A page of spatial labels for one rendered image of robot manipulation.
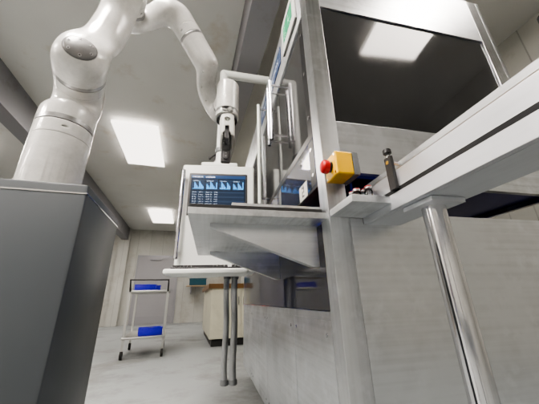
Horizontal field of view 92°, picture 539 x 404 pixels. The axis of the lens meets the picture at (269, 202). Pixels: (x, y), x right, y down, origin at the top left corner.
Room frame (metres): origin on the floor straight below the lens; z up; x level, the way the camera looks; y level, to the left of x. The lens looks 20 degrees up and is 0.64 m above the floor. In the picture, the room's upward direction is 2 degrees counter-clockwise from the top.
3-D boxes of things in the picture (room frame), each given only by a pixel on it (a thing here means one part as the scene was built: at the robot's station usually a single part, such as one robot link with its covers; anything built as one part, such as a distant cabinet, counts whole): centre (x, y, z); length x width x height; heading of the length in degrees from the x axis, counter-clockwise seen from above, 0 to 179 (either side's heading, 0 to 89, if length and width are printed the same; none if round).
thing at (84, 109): (0.57, 0.53, 1.16); 0.19 x 0.12 x 0.24; 34
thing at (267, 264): (1.30, 0.13, 0.80); 0.34 x 0.03 x 0.13; 103
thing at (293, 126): (1.01, -0.13, 1.51); 0.43 x 0.01 x 0.59; 13
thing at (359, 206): (0.68, -0.26, 0.87); 0.14 x 0.13 x 0.02; 103
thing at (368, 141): (1.85, -0.43, 1.54); 2.06 x 1.00 x 1.11; 13
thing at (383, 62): (0.85, -0.65, 1.51); 0.85 x 0.01 x 0.59; 103
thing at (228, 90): (0.79, 0.15, 1.35); 0.09 x 0.08 x 0.13; 34
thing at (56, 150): (0.54, 0.51, 0.95); 0.19 x 0.19 x 0.18
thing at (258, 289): (1.76, 0.06, 0.73); 1.98 x 0.01 x 0.25; 13
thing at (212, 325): (5.55, 0.13, 0.45); 2.38 x 1.93 x 0.90; 107
